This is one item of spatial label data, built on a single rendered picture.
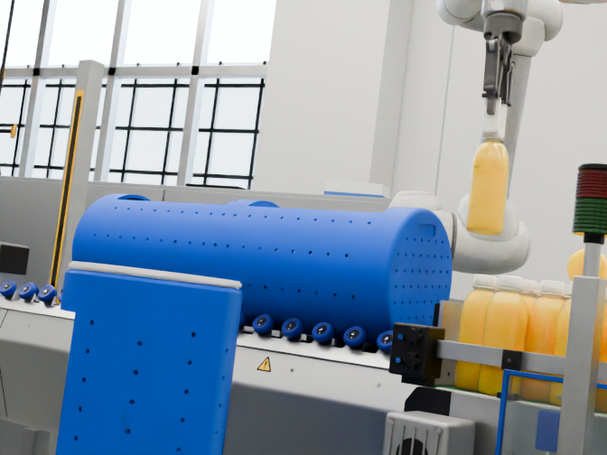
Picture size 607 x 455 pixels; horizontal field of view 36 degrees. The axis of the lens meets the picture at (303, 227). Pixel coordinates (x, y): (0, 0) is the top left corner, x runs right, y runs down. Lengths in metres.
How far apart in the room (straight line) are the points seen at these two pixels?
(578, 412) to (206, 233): 0.98
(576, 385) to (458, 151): 3.54
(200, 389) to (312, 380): 0.47
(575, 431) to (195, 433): 0.55
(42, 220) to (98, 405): 3.07
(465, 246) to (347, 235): 0.69
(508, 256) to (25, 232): 2.60
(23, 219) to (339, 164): 1.54
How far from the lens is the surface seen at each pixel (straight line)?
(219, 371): 1.47
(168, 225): 2.15
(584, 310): 1.39
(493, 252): 2.52
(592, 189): 1.39
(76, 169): 3.05
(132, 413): 1.42
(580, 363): 1.39
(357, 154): 4.72
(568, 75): 4.81
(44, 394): 2.44
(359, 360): 1.84
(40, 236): 4.46
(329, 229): 1.89
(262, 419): 1.97
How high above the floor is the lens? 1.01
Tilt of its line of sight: 5 degrees up
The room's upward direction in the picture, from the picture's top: 7 degrees clockwise
